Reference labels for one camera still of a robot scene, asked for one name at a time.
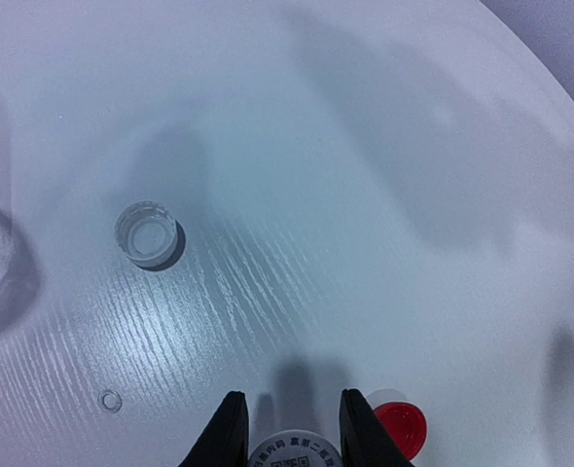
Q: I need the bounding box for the white tea bottle cap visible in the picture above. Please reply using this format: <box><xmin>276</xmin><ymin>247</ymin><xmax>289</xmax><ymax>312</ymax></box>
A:
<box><xmin>248</xmin><ymin>429</ymin><xmax>343</xmax><ymax>467</ymax></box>

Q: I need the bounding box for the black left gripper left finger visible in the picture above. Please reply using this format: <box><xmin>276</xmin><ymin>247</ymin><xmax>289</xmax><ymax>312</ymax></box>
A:
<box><xmin>179</xmin><ymin>391</ymin><xmax>249</xmax><ymax>467</ymax></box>

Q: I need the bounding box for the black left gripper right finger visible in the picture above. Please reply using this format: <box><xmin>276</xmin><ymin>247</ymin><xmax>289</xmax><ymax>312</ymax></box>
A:
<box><xmin>340</xmin><ymin>389</ymin><xmax>413</xmax><ymax>467</ymax></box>

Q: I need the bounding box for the red bottle cap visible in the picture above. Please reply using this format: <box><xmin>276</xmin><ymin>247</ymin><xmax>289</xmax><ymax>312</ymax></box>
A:
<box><xmin>374</xmin><ymin>401</ymin><xmax>427</xmax><ymax>460</ymax></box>

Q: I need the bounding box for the blue white bottle cap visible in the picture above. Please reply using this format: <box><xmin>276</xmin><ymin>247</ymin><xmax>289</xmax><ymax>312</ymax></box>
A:
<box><xmin>115</xmin><ymin>200</ymin><xmax>178</xmax><ymax>269</ymax></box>

